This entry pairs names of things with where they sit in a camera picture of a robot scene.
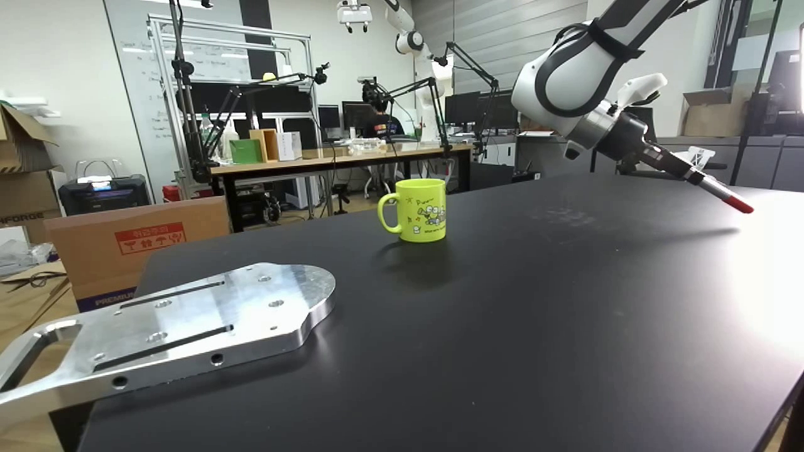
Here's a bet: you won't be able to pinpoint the yellow-green printed mug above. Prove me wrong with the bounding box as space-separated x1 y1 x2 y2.
375 176 450 246

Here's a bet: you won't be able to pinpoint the wide black monitor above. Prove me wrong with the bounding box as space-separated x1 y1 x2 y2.
442 84 524 138

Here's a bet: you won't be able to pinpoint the white crumpled bag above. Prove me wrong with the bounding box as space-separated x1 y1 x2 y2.
679 143 720 182

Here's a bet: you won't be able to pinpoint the thin black slanted pole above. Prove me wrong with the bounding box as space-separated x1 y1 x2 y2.
728 0 786 187

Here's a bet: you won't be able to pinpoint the silver metal mounting plate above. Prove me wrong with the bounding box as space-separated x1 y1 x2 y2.
0 261 340 422

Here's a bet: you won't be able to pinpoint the white ceiling device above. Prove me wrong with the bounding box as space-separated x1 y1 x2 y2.
334 0 378 36

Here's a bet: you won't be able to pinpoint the stacked plain cardboard boxes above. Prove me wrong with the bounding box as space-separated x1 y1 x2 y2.
0 99 60 226

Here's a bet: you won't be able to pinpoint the long wooden desk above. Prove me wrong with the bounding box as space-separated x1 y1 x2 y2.
208 141 477 235

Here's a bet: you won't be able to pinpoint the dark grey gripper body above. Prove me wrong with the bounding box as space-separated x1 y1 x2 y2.
564 98 662 176

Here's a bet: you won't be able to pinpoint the tall black camera stand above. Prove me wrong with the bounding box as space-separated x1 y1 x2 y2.
166 0 222 187

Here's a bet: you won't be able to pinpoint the cardboard box with red label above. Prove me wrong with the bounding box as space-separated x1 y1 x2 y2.
41 193 233 313

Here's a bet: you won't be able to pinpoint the tan wooden box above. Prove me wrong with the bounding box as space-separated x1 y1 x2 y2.
250 126 284 165

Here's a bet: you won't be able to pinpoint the open cardboard box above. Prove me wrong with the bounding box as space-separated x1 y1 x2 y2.
679 84 755 141

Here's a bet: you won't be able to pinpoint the low dark cabinet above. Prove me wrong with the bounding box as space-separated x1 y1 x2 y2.
512 129 804 193

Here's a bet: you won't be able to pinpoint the white box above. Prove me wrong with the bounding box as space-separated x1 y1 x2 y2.
275 127 305 162

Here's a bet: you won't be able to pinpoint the black equipment case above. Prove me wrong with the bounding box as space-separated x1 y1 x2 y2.
56 171 154 219

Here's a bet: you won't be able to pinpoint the green box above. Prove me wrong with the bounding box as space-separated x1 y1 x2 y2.
227 136 267 167

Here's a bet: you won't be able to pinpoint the flat brown cardboard sheet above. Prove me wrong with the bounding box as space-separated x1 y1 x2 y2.
0 257 81 353

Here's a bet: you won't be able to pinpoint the small dark monitor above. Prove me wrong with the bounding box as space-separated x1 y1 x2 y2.
340 98 391 141

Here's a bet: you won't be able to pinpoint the black marker with red cap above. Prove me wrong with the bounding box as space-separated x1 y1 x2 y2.
686 167 757 219

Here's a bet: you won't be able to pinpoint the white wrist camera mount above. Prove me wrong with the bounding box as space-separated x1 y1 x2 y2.
614 70 672 113

